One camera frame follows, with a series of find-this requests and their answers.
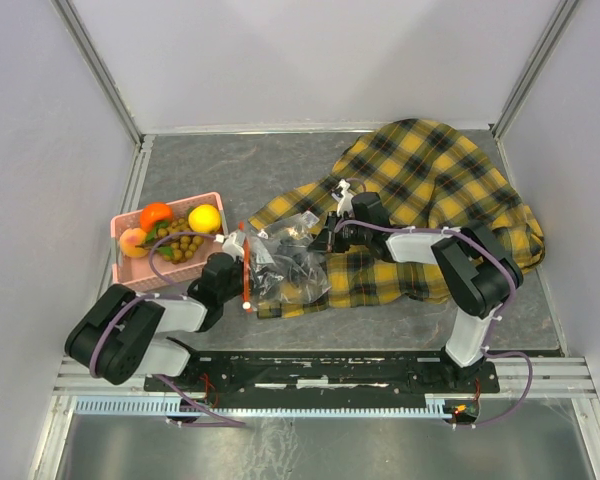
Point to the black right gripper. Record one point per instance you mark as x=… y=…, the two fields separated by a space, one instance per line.
x=326 y=240

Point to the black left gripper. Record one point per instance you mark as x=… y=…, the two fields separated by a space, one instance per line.
x=237 y=263

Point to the clear zip top bag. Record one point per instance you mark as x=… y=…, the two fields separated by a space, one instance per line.
x=296 y=228

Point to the brown fake longan bunch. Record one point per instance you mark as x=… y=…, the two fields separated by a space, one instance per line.
x=180 y=245

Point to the orange fake tangerine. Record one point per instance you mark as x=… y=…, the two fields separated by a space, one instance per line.
x=154 y=213

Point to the orange-yellow fake peach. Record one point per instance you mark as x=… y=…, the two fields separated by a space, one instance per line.
x=132 y=243

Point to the dark fake grape bunch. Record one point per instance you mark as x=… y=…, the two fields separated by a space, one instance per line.
x=285 y=272

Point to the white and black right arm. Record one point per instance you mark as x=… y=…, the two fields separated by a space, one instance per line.
x=481 y=276

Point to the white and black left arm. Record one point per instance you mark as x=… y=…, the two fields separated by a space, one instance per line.
x=126 y=333

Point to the pink perforated plastic basket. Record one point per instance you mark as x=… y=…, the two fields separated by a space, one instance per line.
x=137 y=274

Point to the yellow plaid shirt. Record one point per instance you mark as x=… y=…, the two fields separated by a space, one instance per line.
x=427 y=174

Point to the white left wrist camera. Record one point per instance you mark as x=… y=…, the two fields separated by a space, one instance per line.
x=233 y=244

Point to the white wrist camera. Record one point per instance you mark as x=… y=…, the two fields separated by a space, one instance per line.
x=233 y=244
x=344 y=192

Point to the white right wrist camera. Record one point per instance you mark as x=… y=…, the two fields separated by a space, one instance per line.
x=344 y=192

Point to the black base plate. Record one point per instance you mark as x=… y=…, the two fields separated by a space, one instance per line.
x=222 y=375

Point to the light blue cable duct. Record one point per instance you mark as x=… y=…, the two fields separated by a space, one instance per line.
x=304 y=404

